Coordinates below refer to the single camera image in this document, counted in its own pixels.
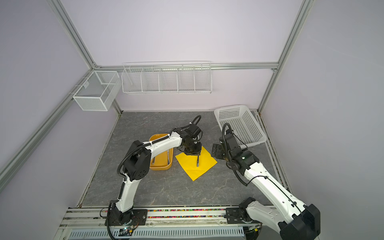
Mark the yellow paper napkin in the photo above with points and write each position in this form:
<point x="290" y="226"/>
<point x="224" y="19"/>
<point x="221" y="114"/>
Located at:
<point x="189" y="164"/>

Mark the white mesh box basket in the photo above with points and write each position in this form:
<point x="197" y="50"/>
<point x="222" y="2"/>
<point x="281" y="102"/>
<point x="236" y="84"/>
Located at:
<point x="98" y="91"/>

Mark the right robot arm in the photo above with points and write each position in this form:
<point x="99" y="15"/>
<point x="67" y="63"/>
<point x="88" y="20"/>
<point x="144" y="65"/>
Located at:
<point x="290" y="217"/>

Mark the white vent grille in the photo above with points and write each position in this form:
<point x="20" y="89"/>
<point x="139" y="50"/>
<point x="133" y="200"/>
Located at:
<point x="157" y="233"/>

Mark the yellow plastic tray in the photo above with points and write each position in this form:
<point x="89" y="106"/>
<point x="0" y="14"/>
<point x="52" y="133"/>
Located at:
<point x="163" y="161"/>

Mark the white wire shelf rack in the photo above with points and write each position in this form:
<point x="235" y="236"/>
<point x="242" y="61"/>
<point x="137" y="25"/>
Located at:
<point x="167" y="77"/>

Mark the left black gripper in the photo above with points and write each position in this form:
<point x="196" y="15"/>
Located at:
<point x="197" y="152"/>

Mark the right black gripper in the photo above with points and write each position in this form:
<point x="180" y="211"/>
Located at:
<point x="217" y="150"/>

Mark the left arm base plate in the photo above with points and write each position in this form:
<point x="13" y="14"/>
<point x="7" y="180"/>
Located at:
<point x="134" y="217"/>

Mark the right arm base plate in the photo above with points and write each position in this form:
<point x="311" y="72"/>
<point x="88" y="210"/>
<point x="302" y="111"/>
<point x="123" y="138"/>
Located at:
<point x="238" y="216"/>

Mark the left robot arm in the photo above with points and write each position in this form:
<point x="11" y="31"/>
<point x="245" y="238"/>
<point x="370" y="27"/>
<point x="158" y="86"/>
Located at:
<point x="136" y="165"/>

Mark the white perforated plastic basket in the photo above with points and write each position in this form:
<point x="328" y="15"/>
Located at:
<point x="245" y="126"/>

